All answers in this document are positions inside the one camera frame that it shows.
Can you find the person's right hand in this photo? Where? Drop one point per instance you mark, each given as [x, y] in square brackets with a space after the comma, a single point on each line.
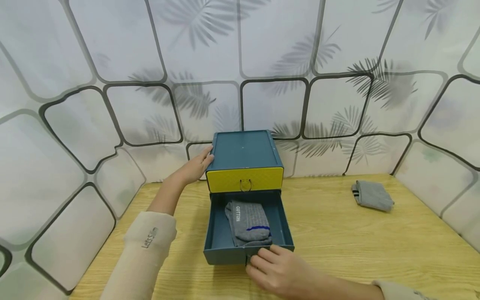
[288, 273]

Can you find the person's left hand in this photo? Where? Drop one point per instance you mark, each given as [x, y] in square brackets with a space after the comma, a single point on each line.
[193, 171]

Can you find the person's left thumb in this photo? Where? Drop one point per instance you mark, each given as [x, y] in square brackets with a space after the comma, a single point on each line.
[208, 160]

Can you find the person's left fingers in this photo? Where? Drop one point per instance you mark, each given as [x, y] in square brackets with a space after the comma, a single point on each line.
[208, 150]

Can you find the person's right thumb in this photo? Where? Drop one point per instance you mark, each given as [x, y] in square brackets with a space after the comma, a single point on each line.
[281, 251]

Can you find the person's right fingers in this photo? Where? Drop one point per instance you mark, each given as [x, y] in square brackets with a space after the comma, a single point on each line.
[258, 266]

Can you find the blue drawer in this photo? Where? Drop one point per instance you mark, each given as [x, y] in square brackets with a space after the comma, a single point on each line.
[283, 227]

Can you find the blue drawer cabinet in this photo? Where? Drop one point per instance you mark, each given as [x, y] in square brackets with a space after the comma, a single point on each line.
[243, 148]

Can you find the person's left forearm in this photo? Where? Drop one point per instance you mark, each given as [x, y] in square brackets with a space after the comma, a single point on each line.
[150, 241]

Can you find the person's right forearm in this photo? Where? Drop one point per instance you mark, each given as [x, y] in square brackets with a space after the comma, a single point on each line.
[360, 289]

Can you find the grey sock with blue stripe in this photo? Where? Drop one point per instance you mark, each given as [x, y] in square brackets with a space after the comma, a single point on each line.
[247, 218]

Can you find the folded grey sock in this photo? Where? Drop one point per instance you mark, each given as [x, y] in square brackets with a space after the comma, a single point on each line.
[373, 196]

